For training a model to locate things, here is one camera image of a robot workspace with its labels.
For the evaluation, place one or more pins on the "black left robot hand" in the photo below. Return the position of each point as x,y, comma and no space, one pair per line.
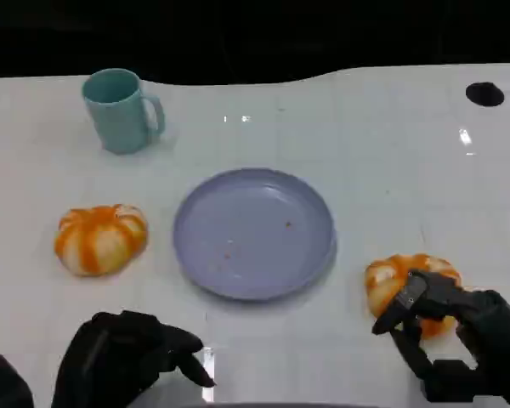
110,361

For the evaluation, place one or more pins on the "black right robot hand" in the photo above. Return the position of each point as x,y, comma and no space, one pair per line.
501,340

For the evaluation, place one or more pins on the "orange white toy bread roll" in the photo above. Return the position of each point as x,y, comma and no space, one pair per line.
382,280
98,242

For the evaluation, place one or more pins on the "lilac plate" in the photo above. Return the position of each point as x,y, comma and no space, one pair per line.
255,238

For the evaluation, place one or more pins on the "pale green mug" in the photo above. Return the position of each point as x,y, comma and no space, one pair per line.
115,123

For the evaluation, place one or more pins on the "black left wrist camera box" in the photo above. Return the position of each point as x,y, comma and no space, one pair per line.
4,387

